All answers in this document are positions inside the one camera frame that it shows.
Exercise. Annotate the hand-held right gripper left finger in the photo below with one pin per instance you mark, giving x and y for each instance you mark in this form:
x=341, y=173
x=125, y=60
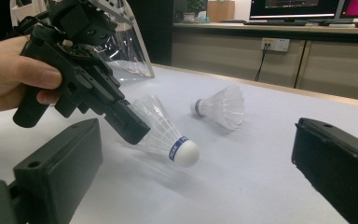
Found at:
x=62, y=168

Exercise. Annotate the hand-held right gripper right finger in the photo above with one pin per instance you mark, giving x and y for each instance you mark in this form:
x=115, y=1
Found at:
x=338, y=168

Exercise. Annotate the clear plastic bag cream trim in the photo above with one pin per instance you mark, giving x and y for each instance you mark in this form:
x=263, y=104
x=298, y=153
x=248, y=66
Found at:
x=127, y=53

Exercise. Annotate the white feather shuttlecock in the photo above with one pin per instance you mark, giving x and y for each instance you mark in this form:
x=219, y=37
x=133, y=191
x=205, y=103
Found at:
x=185, y=152
x=220, y=107

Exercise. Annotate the beige wooden counter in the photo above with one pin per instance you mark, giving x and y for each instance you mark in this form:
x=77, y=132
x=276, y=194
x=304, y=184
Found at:
x=332, y=68

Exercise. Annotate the pale teal tissue box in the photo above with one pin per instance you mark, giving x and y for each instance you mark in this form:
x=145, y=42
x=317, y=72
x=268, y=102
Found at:
x=202, y=18

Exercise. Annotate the green potted plant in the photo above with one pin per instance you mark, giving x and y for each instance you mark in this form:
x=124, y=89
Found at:
x=197, y=5

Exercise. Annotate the brown cardboard box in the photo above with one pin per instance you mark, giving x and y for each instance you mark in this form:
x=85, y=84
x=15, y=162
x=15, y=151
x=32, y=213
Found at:
x=220, y=11

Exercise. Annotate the black computer mouse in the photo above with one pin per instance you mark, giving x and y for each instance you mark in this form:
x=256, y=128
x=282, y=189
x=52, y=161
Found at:
x=324, y=22

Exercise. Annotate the wide black monitor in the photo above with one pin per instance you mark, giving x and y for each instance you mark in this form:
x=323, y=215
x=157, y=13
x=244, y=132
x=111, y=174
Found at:
x=295, y=7

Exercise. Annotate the white wall socket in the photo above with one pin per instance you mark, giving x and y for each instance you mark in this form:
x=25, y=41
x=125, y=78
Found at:
x=279, y=45

